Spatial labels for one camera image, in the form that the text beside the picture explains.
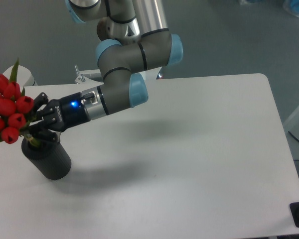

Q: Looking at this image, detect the black ribbed cylindrical vase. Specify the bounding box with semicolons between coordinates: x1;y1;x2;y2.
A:
21;139;72;180

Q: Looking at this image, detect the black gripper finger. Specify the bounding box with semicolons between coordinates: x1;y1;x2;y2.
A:
32;92;49;120
27;123;60;143

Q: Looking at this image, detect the blue plastic bag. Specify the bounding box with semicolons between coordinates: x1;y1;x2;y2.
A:
283;0;299;17

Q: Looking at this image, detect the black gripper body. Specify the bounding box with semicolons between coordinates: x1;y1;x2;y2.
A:
37;92;91;132

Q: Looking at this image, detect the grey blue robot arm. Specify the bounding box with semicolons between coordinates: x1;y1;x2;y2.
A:
24;0;183;142

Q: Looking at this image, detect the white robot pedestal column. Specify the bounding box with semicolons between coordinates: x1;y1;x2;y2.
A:
97;17;141;45

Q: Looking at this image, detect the red tulip bouquet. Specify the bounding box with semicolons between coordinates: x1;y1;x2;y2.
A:
0;60;43;149

